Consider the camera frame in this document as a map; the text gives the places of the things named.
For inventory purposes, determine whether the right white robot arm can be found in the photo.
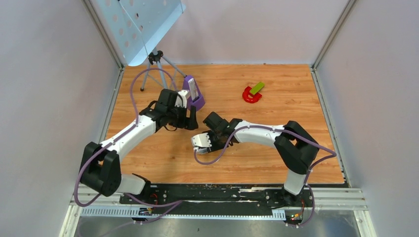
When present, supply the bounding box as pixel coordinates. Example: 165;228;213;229
191;112;320;206

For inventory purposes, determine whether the green block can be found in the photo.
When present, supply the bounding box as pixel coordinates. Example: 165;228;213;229
249;82;265;95

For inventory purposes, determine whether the blue perforated music stand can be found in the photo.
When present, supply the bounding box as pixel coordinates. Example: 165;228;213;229
96;0;187;92

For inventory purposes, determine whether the purple metronome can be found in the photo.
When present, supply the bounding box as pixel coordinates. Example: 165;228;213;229
182;75;205;111

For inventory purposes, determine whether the red horseshoe magnet toy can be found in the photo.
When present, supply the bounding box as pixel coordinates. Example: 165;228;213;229
242;86;262;104

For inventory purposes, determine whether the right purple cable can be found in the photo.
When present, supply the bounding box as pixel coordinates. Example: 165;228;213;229
194;124;337;228

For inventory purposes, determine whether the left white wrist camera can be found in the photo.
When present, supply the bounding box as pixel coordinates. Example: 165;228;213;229
175;90;190;108

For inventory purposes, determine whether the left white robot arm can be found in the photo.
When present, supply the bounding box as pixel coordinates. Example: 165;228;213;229
79;89;198;204

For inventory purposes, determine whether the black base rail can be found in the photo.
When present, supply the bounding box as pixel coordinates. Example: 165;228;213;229
119;184;314;217

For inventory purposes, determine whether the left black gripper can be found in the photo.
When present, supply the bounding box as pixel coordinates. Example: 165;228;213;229
167;103;198;130

